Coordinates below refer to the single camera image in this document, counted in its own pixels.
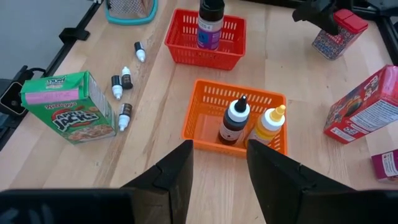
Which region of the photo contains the black-lid spice jar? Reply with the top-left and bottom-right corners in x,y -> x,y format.
196,0 -> 226,52

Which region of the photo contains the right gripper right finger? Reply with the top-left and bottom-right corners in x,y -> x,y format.
246,139 -> 357,224

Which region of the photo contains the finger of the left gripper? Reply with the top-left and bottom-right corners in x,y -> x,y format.
291,1 -> 340,35

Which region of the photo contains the teal-framed box grater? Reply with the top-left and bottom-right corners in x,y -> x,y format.
103,0 -> 159,26

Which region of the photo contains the small black dropper bottle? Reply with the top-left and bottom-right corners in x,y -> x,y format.
111,74 -> 124,101
118,103 -> 134,133
134,41 -> 147,63
120,65 -> 134,90

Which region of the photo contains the red-lid spice jar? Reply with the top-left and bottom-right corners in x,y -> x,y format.
311,8 -> 369,61

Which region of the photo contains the yellow food colouring bottle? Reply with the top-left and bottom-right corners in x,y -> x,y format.
244,104 -> 287,149

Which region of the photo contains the green Apple Jacks box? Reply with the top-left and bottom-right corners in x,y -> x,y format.
20,70 -> 117,146

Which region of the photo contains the red Froot Loops box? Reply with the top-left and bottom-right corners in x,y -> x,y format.
323,64 -> 398,145

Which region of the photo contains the black frame clamp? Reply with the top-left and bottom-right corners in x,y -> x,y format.
58,27 -> 91,44

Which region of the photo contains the red plastic basket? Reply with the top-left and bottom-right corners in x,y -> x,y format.
164,7 -> 248,72

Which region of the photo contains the magenta Raisin Bran box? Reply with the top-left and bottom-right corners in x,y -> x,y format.
370,148 -> 398,185

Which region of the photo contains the black table-level camera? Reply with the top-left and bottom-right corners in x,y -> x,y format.
0,79 -> 25,118

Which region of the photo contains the black food colouring bottle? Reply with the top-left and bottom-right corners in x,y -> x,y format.
217,95 -> 251,146

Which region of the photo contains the orange plastic basket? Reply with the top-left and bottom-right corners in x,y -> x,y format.
180,78 -> 288,160

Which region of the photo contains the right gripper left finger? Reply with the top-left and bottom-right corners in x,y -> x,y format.
120,139 -> 195,224

